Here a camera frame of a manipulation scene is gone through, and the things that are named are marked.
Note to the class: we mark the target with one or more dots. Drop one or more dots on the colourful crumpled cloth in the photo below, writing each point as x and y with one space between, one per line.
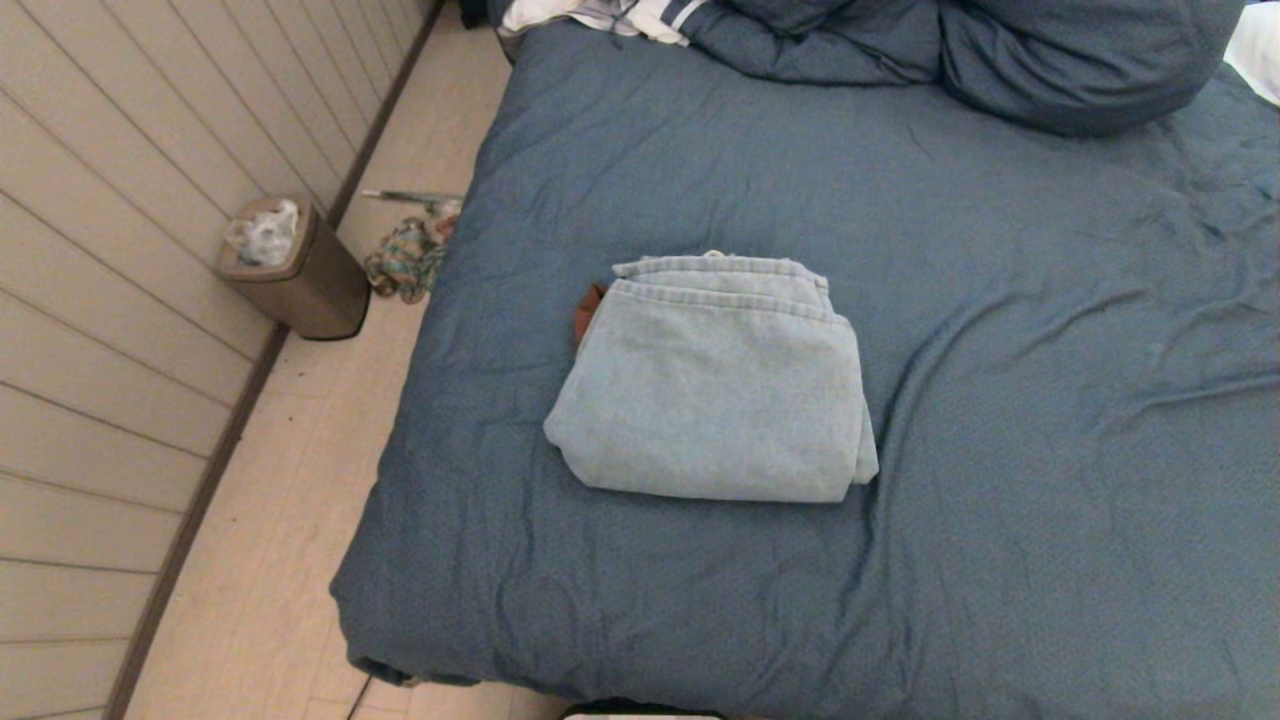
405 260

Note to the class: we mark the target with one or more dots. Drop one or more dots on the blue bed sheet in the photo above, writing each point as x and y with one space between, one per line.
1000 450

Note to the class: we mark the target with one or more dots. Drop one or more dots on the brown trash bin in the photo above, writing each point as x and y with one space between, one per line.
325 290

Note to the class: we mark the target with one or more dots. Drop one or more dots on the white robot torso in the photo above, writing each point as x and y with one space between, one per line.
640 715

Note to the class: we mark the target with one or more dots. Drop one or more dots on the blue pillow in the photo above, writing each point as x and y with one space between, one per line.
1080 60

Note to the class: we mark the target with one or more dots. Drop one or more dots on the white striped garment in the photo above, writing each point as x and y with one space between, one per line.
540 12

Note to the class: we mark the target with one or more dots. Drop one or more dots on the light blue denim shorts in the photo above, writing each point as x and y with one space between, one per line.
710 400

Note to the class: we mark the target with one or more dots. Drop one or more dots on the grey metal rod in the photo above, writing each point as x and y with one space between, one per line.
410 196

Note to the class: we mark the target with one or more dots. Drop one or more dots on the small black object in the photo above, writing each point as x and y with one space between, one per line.
472 10

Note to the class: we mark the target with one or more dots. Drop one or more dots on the rust brown folded garment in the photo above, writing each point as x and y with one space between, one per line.
588 315

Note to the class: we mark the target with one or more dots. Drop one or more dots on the white plastic bin bag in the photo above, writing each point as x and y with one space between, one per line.
268 238

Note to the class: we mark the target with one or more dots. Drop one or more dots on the bunched blue duvet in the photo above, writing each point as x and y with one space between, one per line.
820 45

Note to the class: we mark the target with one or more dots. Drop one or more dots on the white pillow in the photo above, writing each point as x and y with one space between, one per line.
1262 50

